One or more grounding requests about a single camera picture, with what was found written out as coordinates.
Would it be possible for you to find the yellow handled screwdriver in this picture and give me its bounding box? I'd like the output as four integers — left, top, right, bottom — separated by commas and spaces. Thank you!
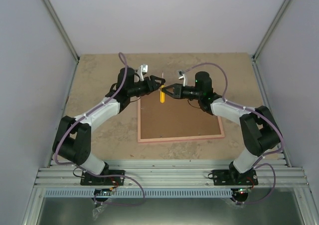
160, 85, 165, 103

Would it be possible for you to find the left aluminium corner post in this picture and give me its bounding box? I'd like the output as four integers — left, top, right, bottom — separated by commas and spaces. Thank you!
33, 0, 80, 58

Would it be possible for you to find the aluminium mounting rail base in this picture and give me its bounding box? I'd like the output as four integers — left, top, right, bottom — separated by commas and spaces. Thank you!
34, 159, 309, 188

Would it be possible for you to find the right aluminium corner post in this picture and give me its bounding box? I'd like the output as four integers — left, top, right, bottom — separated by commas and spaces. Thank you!
252, 0, 301, 61

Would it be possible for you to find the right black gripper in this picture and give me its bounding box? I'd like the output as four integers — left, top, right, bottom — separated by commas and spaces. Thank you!
162, 83, 202, 100

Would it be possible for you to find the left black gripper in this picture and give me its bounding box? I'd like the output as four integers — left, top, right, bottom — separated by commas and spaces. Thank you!
128, 76, 165, 97

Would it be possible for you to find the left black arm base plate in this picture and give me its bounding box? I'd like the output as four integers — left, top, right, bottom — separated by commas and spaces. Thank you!
80, 170, 125, 187

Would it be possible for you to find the pink wooden picture frame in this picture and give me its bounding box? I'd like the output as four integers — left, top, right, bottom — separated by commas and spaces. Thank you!
137, 95, 225, 144

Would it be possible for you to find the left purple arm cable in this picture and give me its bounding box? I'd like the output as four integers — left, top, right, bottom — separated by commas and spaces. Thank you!
53, 52, 147, 207

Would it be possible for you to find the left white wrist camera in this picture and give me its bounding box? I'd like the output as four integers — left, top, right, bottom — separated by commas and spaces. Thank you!
136, 64, 148, 81

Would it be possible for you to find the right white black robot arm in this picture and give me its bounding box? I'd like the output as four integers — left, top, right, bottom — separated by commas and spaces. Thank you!
162, 71, 283, 186

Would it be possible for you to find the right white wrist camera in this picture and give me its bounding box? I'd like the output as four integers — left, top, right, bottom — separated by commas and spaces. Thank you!
177, 70, 188, 87

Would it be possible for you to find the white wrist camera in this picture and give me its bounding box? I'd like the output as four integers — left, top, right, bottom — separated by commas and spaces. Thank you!
136, 64, 148, 81
177, 70, 188, 87

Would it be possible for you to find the clear plastic bag scrap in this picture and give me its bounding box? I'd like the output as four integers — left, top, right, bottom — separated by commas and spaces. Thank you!
92, 204, 108, 221

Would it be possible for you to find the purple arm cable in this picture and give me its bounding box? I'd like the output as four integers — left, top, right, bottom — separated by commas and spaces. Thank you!
184, 62, 285, 206
53, 52, 147, 207

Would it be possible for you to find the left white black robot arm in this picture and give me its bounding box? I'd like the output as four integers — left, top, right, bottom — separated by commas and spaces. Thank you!
52, 65, 165, 187

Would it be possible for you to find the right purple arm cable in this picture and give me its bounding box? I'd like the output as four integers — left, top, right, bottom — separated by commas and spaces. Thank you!
184, 62, 285, 206

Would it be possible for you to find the brown frame backing board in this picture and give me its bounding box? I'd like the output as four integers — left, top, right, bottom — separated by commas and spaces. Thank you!
140, 96, 222, 139

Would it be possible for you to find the aluminium corner post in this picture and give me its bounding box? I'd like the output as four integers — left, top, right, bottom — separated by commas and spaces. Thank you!
33, 0, 80, 58
252, 0, 301, 61

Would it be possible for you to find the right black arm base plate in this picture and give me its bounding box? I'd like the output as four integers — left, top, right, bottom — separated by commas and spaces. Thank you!
208, 169, 259, 186

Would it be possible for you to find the grey slotted cable duct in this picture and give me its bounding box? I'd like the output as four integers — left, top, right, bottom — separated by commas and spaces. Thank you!
44, 188, 233, 198

